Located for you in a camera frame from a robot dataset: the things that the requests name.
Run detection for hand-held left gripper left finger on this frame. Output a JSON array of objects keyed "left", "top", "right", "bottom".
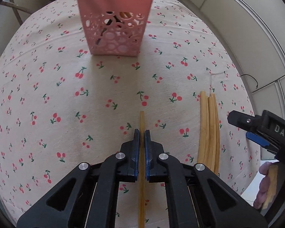
[{"left": 16, "top": 128, "right": 141, "bottom": 228}]

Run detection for black cable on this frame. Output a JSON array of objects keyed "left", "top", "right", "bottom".
[{"left": 240, "top": 74, "right": 259, "bottom": 89}]

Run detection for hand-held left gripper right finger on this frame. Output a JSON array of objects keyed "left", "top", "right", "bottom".
[{"left": 144, "top": 129, "right": 269, "bottom": 228}]

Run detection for bundle of bamboo chopsticks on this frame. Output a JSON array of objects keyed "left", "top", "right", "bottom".
[{"left": 197, "top": 91, "right": 221, "bottom": 174}]

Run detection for person's right hand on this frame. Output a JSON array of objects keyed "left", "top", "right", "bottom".
[{"left": 254, "top": 161, "right": 272, "bottom": 210}]

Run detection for slanted metal pole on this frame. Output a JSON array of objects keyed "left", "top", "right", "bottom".
[{"left": 0, "top": 1, "right": 31, "bottom": 12}]

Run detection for white kitchen cabinets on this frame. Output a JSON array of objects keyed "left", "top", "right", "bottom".
[{"left": 154, "top": 0, "right": 285, "bottom": 124}]

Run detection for single bamboo chopstick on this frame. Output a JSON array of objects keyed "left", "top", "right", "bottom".
[{"left": 138, "top": 111, "right": 146, "bottom": 228}]

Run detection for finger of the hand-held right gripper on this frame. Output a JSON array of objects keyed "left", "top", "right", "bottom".
[
  {"left": 246, "top": 132, "right": 270, "bottom": 148},
  {"left": 227, "top": 110, "right": 259, "bottom": 133}
]

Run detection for pink perforated utensil holder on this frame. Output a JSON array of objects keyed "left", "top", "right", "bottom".
[{"left": 68, "top": 0, "right": 163, "bottom": 57}]

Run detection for upright mop handle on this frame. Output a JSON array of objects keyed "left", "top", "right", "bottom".
[{"left": 8, "top": 0, "right": 23, "bottom": 25}]

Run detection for cherry print tablecloth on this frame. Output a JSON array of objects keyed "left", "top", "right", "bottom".
[{"left": 0, "top": 0, "right": 262, "bottom": 228}]

